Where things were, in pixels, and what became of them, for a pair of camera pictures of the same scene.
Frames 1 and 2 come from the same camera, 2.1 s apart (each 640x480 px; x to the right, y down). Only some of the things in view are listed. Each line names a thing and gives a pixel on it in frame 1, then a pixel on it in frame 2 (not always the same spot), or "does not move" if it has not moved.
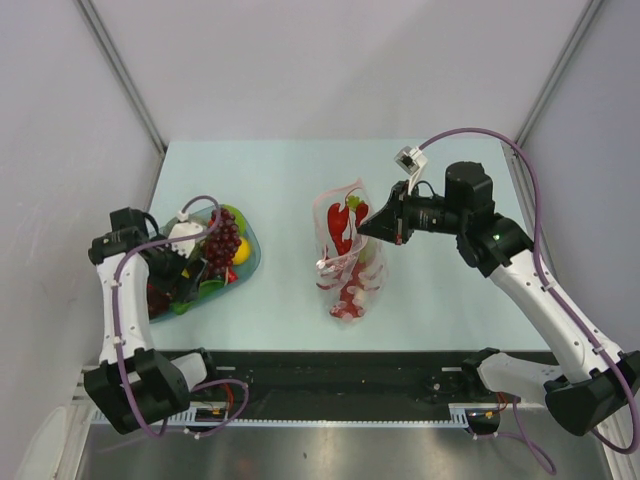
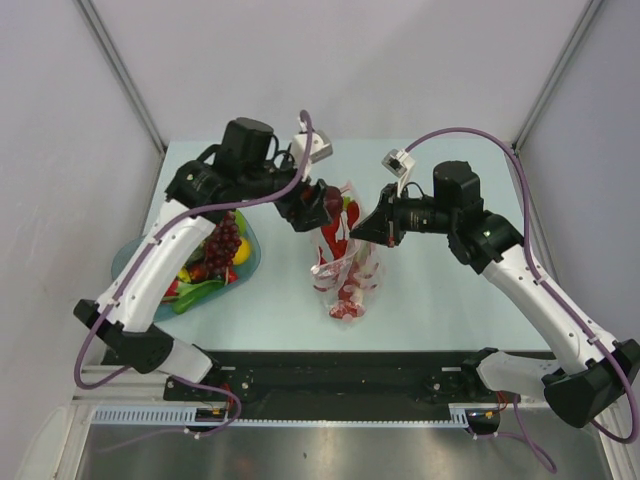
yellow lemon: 242,253 does not move
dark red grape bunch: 222,245 does not move
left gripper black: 174,285 → 306,216
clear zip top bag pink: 350,269 does not move
